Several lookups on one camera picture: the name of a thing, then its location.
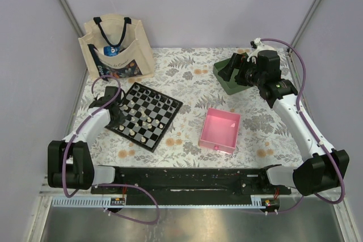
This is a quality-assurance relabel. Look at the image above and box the pink plastic tray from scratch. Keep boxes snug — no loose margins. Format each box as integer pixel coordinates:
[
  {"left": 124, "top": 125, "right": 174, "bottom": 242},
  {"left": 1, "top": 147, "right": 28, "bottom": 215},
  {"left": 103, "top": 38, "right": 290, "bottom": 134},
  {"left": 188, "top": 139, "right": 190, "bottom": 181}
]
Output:
[{"left": 199, "top": 108, "right": 240, "bottom": 154}]

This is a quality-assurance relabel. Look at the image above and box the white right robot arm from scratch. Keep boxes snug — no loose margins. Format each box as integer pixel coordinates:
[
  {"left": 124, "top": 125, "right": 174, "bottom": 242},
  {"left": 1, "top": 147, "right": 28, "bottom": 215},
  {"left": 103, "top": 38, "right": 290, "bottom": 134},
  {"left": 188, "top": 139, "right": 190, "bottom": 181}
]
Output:
[{"left": 218, "top": 50, "right": 349, "bottom": 196}]

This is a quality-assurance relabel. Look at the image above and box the black white chess board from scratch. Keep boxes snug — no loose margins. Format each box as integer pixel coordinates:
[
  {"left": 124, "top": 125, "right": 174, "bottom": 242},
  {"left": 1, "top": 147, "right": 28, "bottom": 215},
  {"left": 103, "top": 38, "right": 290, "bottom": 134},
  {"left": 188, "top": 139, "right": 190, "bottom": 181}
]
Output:
[{"left": 106, "top": 83, "right": 183, "bottom": 152}]

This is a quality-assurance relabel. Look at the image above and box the floral table cloth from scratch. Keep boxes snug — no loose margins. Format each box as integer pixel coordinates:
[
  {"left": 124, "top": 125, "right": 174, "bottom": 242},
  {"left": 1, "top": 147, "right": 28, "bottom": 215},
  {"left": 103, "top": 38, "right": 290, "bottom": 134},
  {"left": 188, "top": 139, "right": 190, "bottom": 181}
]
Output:
[{"left": 90, "top": 48, "right": 302, "bottom": 168}]

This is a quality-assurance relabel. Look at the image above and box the blue white packet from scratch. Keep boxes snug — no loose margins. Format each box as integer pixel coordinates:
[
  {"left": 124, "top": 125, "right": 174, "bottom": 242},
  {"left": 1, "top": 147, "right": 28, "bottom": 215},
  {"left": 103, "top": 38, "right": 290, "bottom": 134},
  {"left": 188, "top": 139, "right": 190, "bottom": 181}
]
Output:
[{"left": 103, "top": 45, "right": 120, "bottom": 57}]

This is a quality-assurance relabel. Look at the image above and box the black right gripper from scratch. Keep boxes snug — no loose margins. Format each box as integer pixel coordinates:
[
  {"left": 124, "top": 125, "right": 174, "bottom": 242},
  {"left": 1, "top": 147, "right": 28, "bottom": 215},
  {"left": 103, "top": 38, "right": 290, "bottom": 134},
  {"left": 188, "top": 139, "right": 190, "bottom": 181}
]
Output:
[{"left": 217, "top": 53, "right": 264, "bottom": 88}]

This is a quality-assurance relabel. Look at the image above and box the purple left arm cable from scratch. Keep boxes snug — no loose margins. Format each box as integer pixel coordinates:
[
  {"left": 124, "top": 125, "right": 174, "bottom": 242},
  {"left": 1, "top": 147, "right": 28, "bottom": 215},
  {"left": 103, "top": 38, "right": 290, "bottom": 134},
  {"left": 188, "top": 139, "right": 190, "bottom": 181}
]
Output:
[{"left": 61, "top": 75, "right": 161, "bottom": 224}]

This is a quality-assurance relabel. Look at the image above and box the cream canvas tote bag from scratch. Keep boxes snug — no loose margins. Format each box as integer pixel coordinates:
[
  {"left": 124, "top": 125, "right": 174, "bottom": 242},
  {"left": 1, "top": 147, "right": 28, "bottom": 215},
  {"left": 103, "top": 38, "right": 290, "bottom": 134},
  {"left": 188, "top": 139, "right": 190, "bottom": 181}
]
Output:
[{"left": 78, "top": 14, "right": 155, "bottom": 79}]

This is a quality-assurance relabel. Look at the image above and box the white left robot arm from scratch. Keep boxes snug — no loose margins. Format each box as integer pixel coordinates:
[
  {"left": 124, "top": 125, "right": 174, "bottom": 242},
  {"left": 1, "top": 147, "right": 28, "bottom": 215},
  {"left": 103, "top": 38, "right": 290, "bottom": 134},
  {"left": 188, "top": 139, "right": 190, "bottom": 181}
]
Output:
[{"left": 48, "top": 86, "right": 126, "bottom": 194}]

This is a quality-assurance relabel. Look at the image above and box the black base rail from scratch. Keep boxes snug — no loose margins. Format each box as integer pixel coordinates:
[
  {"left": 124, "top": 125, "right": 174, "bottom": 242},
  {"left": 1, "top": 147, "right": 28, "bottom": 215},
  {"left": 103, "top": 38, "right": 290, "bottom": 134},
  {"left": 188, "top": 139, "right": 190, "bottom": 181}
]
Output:
[{"left": 91, "top": 167, "right": 291, "bottom": 200}]

